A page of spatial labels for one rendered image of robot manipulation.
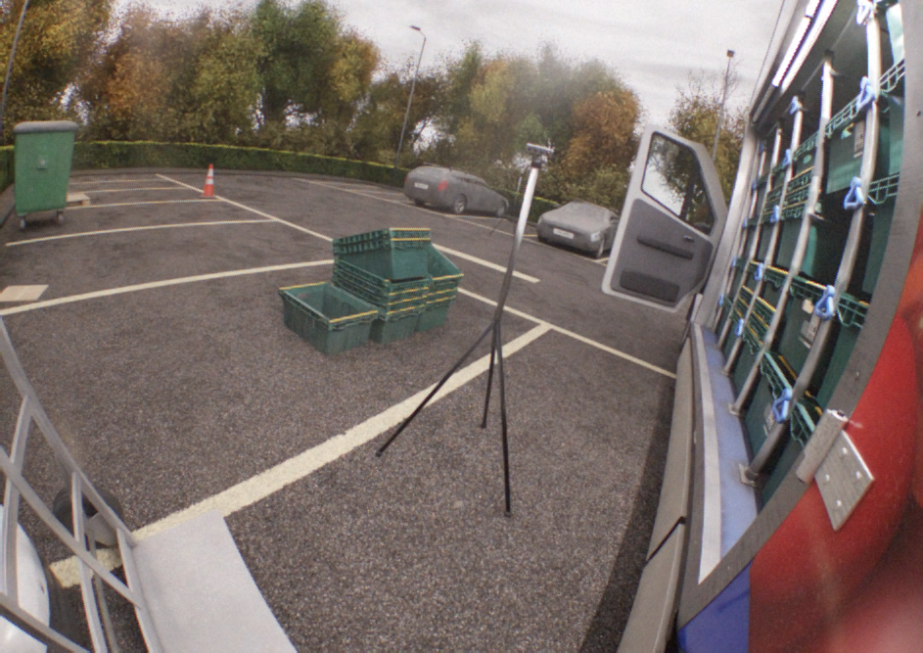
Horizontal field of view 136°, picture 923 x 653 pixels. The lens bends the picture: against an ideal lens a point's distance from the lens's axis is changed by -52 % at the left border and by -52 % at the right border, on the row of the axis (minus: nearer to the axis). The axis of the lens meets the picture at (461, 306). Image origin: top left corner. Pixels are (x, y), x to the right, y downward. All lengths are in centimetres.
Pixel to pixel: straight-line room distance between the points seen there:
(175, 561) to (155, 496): 33
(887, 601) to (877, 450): 16
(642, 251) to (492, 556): 311
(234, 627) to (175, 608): 19
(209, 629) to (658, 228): 402
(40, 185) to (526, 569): 625
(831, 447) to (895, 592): 23
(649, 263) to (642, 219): 43
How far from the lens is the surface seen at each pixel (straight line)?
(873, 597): 40
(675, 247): 391
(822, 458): 54
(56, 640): 77
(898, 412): 46
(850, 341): 97
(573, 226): 985
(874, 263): 100
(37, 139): 608
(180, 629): 124
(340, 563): 135
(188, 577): 129
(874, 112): 117
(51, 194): 617
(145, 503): 158
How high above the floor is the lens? 115
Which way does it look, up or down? 18 degrees down
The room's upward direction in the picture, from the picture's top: 13 degrees clockwise
